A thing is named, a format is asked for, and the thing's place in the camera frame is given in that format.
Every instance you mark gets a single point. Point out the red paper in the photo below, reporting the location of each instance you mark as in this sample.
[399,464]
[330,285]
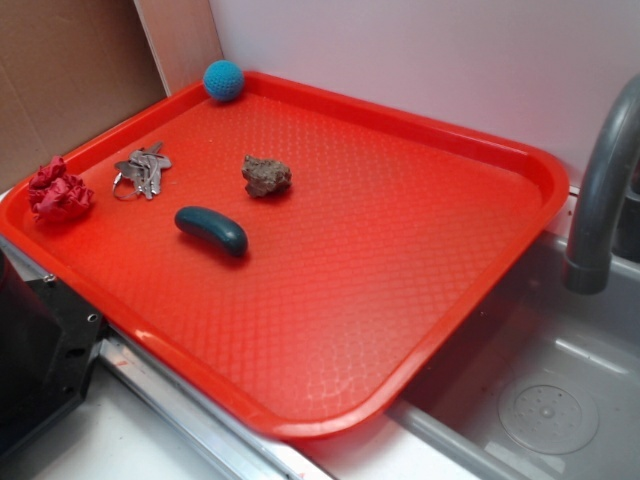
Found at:
[55,195]

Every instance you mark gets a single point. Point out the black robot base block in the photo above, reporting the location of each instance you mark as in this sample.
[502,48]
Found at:
[49,341]

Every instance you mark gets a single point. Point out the red plastic tray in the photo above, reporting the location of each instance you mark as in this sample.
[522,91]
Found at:
[394,228]

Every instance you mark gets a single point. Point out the brown rock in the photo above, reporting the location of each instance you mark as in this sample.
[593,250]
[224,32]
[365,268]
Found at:
[265,177]

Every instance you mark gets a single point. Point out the dark green toy cucumber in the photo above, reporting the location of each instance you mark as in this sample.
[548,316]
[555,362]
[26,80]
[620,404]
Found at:
[213,227]

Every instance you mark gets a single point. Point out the blue crocheted ball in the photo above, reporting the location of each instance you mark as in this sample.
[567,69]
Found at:
[223,80]

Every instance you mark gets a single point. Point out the bunch of silver keys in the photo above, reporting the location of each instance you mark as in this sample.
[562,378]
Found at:
[141,173]

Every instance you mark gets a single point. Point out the grey toy sink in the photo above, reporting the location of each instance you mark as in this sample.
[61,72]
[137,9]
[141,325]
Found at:
[538,383]

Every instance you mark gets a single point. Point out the grey toy faucet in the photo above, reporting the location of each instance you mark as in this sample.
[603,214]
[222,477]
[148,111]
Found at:
[606,218]

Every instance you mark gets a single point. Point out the brown cardboard panel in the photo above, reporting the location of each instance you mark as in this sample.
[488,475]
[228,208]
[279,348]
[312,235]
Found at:
[70,70]

